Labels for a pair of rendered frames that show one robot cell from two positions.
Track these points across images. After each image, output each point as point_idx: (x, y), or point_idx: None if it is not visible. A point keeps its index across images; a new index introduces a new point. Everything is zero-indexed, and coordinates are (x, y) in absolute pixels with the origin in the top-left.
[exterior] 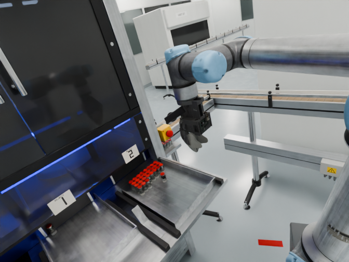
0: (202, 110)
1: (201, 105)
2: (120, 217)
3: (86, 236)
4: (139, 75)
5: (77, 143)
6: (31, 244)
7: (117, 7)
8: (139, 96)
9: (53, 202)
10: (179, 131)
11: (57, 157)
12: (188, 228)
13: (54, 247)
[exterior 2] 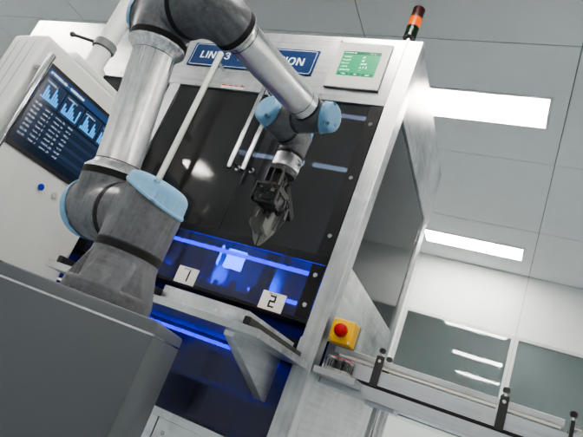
0: (271, 176)
1: (274, 169)
2: None
3: None
4: (359, 225)
5: (241, 238)
6: None
7: (384, 149)
8: (339, 246)
9: (182, 268)
10: (398, 397)
11: (221, 236)
12: (162, 300)
13: None
